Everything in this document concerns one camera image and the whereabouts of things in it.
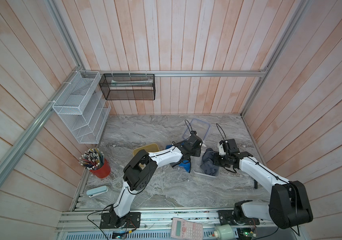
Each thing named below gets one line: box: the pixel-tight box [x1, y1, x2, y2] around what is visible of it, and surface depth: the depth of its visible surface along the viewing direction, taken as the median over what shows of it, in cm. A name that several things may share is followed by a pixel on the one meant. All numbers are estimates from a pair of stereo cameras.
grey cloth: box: [200, 148, 219, 176], surface depth 86 cm
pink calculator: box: [171, 217, 204, 240], surface depth 71 cm
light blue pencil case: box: [86, 185, 109, 198], surface depth 82 cm
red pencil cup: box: [78, 147, 111, 179], surface depth 79 cm
